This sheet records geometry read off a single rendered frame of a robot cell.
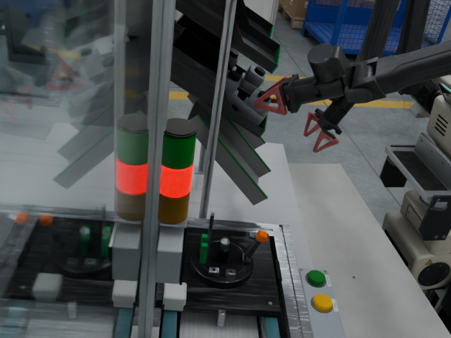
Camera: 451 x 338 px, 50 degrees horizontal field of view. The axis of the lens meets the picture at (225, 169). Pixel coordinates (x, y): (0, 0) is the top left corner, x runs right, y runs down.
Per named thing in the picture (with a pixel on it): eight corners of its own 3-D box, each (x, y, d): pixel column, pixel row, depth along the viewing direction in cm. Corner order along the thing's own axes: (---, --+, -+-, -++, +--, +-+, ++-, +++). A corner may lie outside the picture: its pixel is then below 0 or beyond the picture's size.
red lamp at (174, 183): (190, 180, 75) (193, 152, 72) (190, 199, 71) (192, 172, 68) (158, 176, 74) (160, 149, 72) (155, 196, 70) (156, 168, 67)
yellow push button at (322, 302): (327, 300, 106) (330, 294, 105) (331, 314, 103) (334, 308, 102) (310, 298, 106) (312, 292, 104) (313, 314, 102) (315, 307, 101)
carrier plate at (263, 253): (267, 239, 120) (268, 232, 119) (278, 318, 100) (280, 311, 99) (170, 231, 118) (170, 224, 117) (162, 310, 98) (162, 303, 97)
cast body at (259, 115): (261, 121, 119) (278, 100, 116) (257, 127, 116) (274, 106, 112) (234, 100, 119) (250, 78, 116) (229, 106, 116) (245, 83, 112)
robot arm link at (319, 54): (374, 102, 102) (378, 72, 107) (362, 64, 94) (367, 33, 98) (319, 107, 108) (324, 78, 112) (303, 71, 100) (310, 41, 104)
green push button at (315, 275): (321, 275, 112) (323, 269, 111) (325, 289, 108) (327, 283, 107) (305, 275, 111) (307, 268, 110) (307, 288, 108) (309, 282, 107)
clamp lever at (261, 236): (249, 255, 108) (267, 231, 104) (250, 261, 106) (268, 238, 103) (235, 249, 107) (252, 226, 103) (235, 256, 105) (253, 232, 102)
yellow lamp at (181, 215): (188, 205, 77) (190, 180, 75) (186, 225, 73) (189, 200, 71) (156, 202, 77) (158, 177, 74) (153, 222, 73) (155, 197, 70)
